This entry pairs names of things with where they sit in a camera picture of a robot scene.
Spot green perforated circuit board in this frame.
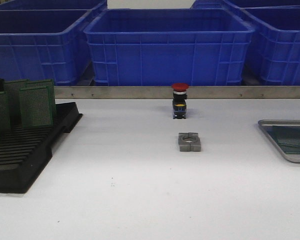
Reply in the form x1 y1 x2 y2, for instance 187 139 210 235
272 126 300 146

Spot black slotted board rack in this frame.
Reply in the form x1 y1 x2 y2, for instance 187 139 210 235
0 78 82 194

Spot silver metal tray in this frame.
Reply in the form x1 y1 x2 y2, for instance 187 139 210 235
258 120 300 164

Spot red emergency stop button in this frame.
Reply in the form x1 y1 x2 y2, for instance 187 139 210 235
171 83 189 119

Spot grey metal clamp block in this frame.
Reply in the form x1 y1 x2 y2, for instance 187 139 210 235
178 132 202 152

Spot centre blue plastic bin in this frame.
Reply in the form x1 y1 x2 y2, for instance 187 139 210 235
84 8 254 87

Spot blue plastic bin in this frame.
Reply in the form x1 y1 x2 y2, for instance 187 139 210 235
241 7 300 86
84 8 254 87
0 9 99 87

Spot far right blue bin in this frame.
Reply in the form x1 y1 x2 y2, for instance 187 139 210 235
191 0 300 9

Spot left blue plastic bin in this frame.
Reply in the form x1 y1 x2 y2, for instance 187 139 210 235
0 9 99 87

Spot right blue plastic bin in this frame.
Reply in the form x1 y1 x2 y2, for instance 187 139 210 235
241 7 300 86

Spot far left blue bin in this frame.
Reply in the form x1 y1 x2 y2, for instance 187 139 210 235
0 0 107 11

